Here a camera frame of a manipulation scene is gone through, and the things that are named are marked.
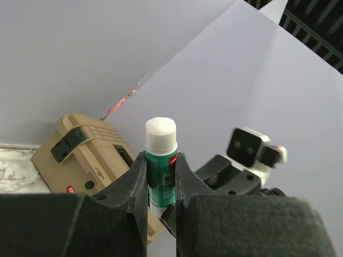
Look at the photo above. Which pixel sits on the green white glue stick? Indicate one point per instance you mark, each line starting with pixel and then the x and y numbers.
pixel 161 153

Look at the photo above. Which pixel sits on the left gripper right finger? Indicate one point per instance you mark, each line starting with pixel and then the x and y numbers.
pixel 210 224

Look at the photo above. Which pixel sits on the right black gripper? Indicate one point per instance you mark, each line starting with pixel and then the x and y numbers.
pixel 222 177

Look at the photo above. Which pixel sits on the tan plastic tool case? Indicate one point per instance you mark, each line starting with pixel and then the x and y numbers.
pixel 83 155

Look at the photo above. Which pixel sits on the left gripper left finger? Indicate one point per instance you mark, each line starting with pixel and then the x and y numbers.
pixel 112 222

